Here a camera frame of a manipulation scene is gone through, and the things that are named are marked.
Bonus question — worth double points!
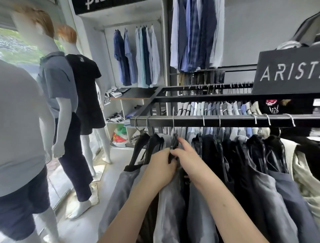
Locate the group of blue striped shirts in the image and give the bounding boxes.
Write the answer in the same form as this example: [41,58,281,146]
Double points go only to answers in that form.
[170,0,225,73]

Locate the navy shorts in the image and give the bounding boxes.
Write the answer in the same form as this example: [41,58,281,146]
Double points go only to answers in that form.
[0,165,51,241]

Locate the white mannequin with large head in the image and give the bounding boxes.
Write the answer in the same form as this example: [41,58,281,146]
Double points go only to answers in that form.
[9,5,100,220]

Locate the folded clothes pile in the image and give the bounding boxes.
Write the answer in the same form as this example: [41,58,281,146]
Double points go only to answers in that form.
[104,86,131,98]

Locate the black overhead sign board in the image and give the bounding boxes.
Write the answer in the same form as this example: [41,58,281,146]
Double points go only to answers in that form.
[71,0,163,16]

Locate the row of dark hanging garments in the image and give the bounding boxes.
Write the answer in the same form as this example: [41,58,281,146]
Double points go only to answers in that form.
[98,130,320,243]

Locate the white mannequin with small head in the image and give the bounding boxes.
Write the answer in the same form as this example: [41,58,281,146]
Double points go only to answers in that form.
[53,24,113,177]

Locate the colourful plastic bag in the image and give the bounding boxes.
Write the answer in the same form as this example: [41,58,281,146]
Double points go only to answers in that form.
[111,125,128,147]

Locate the row of light hanging shirts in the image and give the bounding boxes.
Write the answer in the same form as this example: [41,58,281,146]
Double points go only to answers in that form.
[175,100,263,141]

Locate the dark navy trousers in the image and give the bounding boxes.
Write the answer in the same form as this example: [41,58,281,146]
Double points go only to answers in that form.
[53,113,94,203]

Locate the person's right forearm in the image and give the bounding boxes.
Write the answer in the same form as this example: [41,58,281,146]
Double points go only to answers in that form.
[192,171,269,243]

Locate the person's right hand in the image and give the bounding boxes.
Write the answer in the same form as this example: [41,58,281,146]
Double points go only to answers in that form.
[170,137,211,187]

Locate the pair of shoes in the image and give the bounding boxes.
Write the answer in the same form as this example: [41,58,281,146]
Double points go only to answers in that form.
[106,112,125,123]

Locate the black sign with white letters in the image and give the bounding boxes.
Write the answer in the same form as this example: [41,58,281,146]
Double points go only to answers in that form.
[251,46,320,95]

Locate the headless white mannequin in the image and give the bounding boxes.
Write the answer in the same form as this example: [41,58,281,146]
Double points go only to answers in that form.
[0,59,61,243]

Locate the black clothes hanger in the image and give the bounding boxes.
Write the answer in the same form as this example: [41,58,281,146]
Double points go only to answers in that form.
[168,107,180,164]

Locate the black metal clothes rack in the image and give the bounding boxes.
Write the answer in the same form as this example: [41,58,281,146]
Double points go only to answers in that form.
[129,84,320,129]

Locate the row of empty metal hangers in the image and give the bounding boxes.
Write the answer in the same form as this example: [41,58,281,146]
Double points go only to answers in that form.
[180,83,253,96]

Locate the black shorts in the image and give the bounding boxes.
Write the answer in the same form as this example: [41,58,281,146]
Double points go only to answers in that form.
[79,110,106,136]

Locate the white shelf unit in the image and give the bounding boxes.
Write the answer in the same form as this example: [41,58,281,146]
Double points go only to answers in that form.
[103,88,162,149]

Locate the person's left hand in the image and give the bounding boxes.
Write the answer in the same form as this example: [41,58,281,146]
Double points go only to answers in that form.
[142,148,178,192]

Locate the row of wall-hung shirts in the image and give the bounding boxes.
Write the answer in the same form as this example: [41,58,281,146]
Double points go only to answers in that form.
[113,25,161,88]

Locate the person's left forearm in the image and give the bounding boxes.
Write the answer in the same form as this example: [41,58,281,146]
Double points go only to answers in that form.
[97,172,166,243]

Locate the light grey t-shirt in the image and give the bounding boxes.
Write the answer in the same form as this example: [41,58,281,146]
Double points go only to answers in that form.
[0,59,56,197]

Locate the black printed t-shirt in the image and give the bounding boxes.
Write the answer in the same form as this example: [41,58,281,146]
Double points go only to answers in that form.
[259,99,314,116]

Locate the grey polo shirt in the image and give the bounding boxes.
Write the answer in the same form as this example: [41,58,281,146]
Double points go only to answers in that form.
[37,51,79,118]

